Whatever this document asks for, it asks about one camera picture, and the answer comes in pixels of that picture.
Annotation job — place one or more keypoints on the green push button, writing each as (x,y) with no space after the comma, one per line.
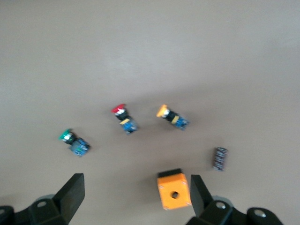
(73,141)

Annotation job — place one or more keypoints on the orange button box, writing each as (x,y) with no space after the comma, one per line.
(174,191)

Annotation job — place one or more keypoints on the red push button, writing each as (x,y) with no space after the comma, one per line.
(124,118)

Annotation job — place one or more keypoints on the small black contact block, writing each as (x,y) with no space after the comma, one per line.
(220,159)

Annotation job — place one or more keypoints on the yellow push button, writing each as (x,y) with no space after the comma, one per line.
(172,116)

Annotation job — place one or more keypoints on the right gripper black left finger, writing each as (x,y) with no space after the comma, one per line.
(68,199)

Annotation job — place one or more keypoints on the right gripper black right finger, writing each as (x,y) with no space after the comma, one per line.
(201,201)

